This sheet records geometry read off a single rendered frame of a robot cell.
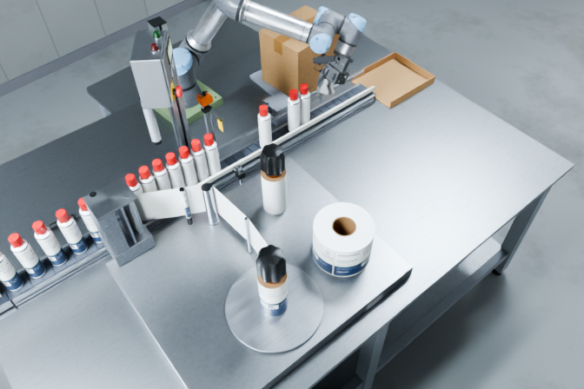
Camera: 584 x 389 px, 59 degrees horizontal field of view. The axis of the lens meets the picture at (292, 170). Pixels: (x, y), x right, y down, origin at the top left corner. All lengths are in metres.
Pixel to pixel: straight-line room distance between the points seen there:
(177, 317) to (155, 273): 0.19
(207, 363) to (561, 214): 2.33
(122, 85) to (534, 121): 2.66
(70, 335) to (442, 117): 1.71
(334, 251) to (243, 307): 0.34
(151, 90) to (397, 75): 1.32
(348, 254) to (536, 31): 3.49
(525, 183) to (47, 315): 1.81
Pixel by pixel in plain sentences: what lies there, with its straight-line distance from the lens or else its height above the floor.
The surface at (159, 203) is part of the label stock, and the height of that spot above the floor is 1.00.
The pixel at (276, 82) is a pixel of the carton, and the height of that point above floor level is 0.89.
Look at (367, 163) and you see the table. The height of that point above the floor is 0.83.
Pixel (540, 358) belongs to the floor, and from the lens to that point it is 2.82.
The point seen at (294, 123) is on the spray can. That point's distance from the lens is 2.15.
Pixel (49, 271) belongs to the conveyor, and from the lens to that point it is 1.96.
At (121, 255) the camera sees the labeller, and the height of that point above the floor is 0.93.
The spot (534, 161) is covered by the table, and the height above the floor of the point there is 0.83.
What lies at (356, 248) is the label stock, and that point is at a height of 1.02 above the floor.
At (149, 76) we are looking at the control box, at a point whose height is 1.41.
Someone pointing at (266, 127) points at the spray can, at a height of 1.00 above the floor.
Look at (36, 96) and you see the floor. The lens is 4.21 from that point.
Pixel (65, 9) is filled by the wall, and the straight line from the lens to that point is 4.28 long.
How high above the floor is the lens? 2.39
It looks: 48 degrees down
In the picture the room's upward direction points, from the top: 1 degrees counter-clockwise
